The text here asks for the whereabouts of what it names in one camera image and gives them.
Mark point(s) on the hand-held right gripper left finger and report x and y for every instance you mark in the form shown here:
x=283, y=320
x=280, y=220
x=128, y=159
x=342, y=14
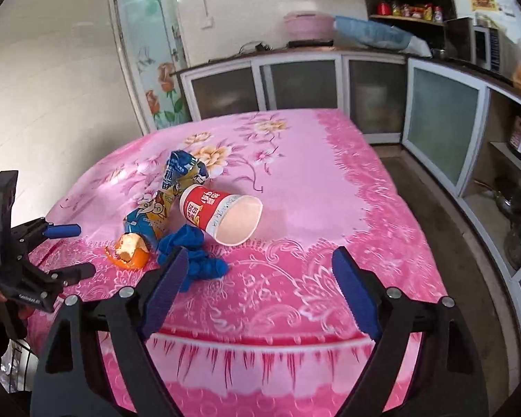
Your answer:
x=167, y=286

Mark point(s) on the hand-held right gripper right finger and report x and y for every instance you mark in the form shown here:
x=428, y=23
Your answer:
x=356, y=291

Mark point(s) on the white wall socket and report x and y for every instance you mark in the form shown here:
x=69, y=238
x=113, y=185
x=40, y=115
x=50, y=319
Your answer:
x=206, y=22

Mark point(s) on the blue plastic basket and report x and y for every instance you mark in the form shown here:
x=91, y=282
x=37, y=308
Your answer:
x=373, y=32

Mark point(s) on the pink floral tablecloth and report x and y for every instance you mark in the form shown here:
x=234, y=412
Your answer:
x=308, y=191

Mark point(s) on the small metal pot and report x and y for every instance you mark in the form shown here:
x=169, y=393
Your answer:
x=438, y=53

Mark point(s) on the blue cloth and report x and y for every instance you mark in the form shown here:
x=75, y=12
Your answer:
x=195, y=247

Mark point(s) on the metal cooking pot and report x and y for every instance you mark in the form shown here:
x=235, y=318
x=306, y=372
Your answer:
x=510, y=197

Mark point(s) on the row of seasoning jars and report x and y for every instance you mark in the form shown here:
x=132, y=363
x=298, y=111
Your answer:
x=410, y=11

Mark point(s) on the dark wooden shelf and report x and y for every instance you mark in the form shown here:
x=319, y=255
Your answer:
x=447, y=4

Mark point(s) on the black induction cooker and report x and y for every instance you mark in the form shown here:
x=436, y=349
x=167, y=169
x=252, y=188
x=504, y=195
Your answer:
x=310, y=44

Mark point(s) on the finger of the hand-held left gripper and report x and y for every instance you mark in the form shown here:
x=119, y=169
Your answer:
x=76, y=271
x=63, y=230

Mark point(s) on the glass door with rose print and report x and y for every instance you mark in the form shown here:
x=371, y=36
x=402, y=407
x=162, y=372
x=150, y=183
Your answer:
x=156, y=52

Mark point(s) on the kitchen counter cabinet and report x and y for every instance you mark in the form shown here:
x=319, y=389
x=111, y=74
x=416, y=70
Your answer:
x=438, y=117

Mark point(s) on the orange peel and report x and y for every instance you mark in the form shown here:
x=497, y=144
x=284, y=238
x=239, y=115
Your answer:
x=132, y=252

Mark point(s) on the blue yellow snack packet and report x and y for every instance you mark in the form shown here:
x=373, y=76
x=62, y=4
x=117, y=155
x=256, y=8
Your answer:
x=180, y=171

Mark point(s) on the black microwave oven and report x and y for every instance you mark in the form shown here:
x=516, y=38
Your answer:
x=464, y=39

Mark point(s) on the pink plastic basin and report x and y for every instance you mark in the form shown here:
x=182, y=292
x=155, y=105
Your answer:
x=308, y=26

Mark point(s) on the red and white paper cup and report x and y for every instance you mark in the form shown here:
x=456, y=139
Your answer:
x=212, y=213

